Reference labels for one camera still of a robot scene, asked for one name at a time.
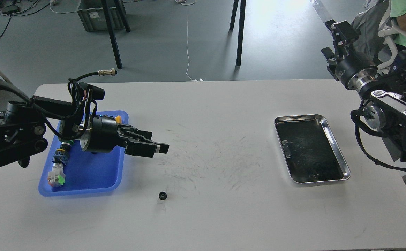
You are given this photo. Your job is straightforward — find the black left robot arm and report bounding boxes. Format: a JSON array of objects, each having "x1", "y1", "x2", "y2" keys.
[{"x1": 0, "y1": 69, "x2": 170, "y2": 168}]

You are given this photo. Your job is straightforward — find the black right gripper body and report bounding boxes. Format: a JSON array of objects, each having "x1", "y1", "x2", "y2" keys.
[{"x1": 327, "y1": 52, "x2": 377, "y2": 91}]

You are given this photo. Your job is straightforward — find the white office chair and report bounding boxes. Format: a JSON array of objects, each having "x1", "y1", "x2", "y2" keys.
[{"x1": 377, "y1": 0, "x2": 406, "y2": 74}]

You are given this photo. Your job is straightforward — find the grey backpack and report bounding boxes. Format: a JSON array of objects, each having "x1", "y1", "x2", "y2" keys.
[{"x1": 351, "y1": 0, "x2": 389, "y2": 65}]

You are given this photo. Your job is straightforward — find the white green switch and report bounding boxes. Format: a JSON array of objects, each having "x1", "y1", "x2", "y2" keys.
[{"x1": 47, "y1": 163, "x2": 66, "y2": 187}]

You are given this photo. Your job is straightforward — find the black table leg left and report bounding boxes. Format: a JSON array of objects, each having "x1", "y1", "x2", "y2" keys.
[{"x1": 101, "y1": 0, "x2": 131, "y2": 70}]

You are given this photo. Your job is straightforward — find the black table leg right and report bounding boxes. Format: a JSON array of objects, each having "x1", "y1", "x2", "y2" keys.
[{"x1": 230, "y1": 0, "x2": 247, "y2": 67}]

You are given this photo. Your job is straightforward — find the blue black switch block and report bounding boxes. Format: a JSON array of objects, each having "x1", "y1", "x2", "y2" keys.
[{"x1": 52, "y1": 148, "x2": 70, "y2": 166}]

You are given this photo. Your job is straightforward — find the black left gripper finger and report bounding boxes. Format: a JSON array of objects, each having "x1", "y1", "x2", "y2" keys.
[
  {"x1": 124, "y1": 138, "x2": 170, "y2": 158},
  {"x1": 118, "y1": 125, "x2": 153, "y2": 142}
]

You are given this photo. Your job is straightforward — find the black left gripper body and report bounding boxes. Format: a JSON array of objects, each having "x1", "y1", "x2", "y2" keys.
[{"x1": 80, "y1": 116, "x2": 122, "y2": 153}]

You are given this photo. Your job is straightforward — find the white floor cable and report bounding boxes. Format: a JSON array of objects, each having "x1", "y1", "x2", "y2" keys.
[{"x1": 175, "y1": 0, "x2": 204, "y2": 82}]

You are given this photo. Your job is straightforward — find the grey plastic crate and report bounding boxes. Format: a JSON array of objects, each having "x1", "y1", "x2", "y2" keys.
[{"x1": 76, "y1": 0, "x2": 127, "y2": 32}]

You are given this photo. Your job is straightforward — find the green push button switch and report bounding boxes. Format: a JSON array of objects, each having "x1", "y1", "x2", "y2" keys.
[{"x1": 59, "y1": 140, "x2": 74, "y2": 152}]

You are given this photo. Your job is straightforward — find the blue plastic tray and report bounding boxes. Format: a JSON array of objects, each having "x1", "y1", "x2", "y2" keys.
[{"x1": 38, "y1": 110, "x2": 129, "y2": 197}]

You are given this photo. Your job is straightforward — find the silver metal tray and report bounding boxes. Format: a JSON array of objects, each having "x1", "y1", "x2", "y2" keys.
[{"x1": 274, "y1": 114, "x2": 351, "y2": 185}]

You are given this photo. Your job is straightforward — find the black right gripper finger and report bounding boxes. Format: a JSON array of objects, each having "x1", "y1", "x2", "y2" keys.
[
  {"x1": 321, "y1": 47, "x2": 338, "y2": 67},
  {"x1": 325, "y1": 19, "x2": 361, "y2": 59}
]

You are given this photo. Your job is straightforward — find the black table leg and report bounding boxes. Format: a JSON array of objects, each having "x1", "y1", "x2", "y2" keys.
[
  {"x1": 230, "y1": 0, "x2": 247, "y2": 67},
  {"x1": 101, "y1": 0, "x2": 131, "y2": 70}
]

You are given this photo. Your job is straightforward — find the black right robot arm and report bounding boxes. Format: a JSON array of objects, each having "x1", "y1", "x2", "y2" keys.
[{"x1": 322, "y1": 20, "x2": 406, "y2": 172}]

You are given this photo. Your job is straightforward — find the black floor cables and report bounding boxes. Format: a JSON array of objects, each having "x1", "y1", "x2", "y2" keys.
[{"x1": 0, "y1": 0, "x2": 74, "y2": 81}]

